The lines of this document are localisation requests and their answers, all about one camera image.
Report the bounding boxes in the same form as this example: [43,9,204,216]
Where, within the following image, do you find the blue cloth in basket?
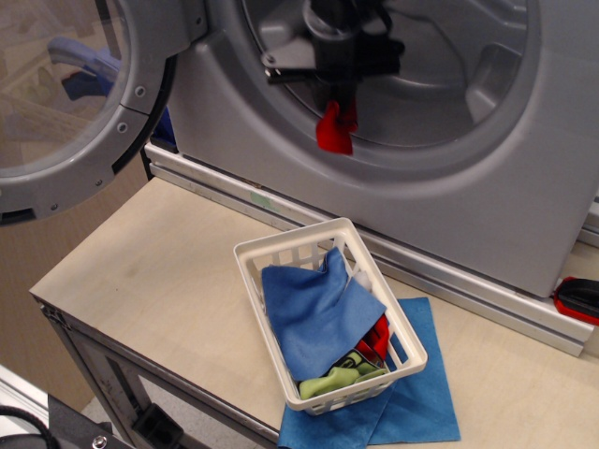
[261,248,386,382]

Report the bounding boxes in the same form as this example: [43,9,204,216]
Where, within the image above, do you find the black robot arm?
[261,1,405,115]

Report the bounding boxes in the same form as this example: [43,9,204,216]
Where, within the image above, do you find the green cloth in basket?
[299,367,388,400]

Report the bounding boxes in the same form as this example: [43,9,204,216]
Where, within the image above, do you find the blue paper towel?
[277,297,460,448]

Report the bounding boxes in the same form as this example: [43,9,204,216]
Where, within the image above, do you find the grey round washer door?
[1,1,207,226]

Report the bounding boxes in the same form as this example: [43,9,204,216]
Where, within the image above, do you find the red cloth with dark trim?
[315,99,358,155]

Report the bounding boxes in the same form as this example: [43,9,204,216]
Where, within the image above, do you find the red cloth in basket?
[355,314,389,365]

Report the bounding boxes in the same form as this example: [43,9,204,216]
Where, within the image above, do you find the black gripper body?
[261,32,405,84]

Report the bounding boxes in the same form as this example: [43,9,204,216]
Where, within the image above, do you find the red and black clamp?
[553,277,598,326]

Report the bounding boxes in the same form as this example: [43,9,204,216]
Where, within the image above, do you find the white plastic basket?
[234,218,428,415]

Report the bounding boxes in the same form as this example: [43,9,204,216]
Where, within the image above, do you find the aluminium profile rail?
[144,144,598,356]

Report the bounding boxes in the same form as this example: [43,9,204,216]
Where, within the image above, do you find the metal table frame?
[40,301,278,448]

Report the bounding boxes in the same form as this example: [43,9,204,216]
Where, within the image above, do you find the grey toy washing machine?
[169,1,598,296]

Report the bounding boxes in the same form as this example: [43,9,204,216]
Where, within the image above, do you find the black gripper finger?
[345,80,358,117]
[328,81,349,116]

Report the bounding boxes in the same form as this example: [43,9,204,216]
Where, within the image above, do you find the black base with cable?
[1,397,131,449]

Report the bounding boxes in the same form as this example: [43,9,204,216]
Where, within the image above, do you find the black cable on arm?
[373,0,397,38]

